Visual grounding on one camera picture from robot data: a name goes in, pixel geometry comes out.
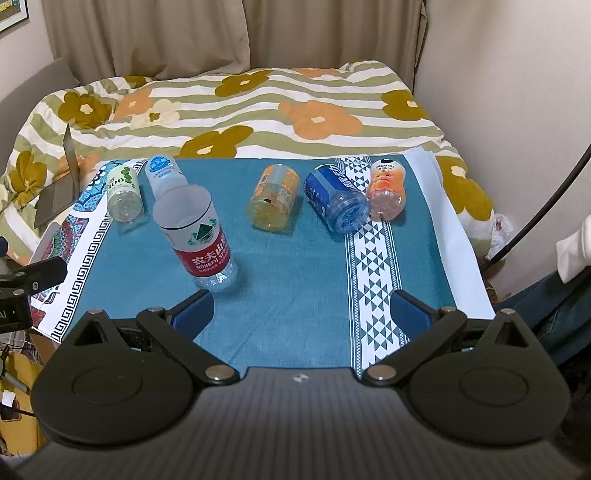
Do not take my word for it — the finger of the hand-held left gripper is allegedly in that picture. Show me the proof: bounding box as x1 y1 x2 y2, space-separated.
25 257 68 292

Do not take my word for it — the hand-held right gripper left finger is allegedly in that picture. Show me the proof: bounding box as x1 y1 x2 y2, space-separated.
60 290 241 387

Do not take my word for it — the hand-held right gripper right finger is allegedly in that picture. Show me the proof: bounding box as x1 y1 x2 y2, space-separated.
361 290 544 387

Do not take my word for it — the red label clear plastic cup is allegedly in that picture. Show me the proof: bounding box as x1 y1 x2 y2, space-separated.
152 184 239 294

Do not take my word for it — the green label clear plastic cup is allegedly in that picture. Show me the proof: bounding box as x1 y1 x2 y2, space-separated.
106 165 143 225

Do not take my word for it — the orange cartoon label plastic cup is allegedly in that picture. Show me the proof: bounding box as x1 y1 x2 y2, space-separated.
367 157 408 221

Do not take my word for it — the light blue label plastic cup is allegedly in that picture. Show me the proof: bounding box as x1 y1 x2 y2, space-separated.
145 155 188 197

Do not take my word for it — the orange label yellow plastic cup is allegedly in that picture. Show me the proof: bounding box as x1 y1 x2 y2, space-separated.
246 164 302 232

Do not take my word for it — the dark blue label plastic cup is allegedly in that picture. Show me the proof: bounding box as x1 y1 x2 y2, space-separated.
302 164 372 234

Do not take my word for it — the grey laptop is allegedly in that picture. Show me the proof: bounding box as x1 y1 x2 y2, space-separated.
34 124 83 230

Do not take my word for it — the yellow cloth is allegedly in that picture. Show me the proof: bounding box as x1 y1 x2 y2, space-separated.
0 348 49 455

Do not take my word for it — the teal patterned tablecloth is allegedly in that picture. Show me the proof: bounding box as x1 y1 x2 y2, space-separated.
30 148 498 371

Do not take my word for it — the clear plastic bag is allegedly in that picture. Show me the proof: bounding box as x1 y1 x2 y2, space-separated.
487 215 516 259

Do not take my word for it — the blue jeans leg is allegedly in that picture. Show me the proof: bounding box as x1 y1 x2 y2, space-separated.
495 270 591 370

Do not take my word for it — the black curved pole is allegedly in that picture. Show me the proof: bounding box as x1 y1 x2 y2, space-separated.
488 143 591 265

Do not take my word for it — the white garment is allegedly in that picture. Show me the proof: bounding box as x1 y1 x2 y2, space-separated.
556 212 591 284

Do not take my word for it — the grey sofa backrest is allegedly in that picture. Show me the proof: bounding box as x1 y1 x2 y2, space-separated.
0 58 81 175

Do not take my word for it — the floral striped blanket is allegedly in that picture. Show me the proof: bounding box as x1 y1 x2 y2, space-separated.
0 60 498 271

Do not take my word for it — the beige curtain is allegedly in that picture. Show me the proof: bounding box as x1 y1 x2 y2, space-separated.
41 0 428 83

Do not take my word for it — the wall poster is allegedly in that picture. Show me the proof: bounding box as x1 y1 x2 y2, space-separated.
0 0 31 34

